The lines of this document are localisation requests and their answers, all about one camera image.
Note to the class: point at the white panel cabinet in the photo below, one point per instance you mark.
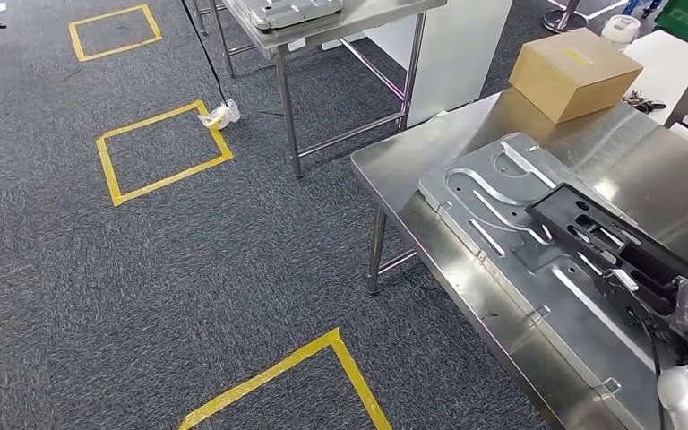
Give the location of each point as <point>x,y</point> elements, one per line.
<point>457,59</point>

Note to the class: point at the black plastic plate frame part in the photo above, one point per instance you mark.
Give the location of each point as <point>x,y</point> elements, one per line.
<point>563,208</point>

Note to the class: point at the white lidded container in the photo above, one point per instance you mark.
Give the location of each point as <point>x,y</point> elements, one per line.
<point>620,30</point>

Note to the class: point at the chrome stanchion base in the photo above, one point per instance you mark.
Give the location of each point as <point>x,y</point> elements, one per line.
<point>563,21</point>

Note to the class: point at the stainless steel workbench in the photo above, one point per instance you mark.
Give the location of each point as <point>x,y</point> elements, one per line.
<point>415,172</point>

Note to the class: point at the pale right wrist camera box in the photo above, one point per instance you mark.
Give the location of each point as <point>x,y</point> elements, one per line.
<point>623,280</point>

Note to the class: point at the stainless steel table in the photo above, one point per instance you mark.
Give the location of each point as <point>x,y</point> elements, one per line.
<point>287,107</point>

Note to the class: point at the brown cardboard box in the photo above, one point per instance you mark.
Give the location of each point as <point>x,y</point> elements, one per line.
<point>569,77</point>

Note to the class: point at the white table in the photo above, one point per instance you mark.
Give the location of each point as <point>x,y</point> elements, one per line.
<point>670,65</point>

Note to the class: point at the crumpled tape wad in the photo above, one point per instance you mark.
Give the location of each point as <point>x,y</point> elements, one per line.
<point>220,114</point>

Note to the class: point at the bunch of keys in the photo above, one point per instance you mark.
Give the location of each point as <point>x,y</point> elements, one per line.
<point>644,102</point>

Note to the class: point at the stamped sheet metal panel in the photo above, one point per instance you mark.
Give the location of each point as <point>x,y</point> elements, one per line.
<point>486,202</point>
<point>290,12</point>

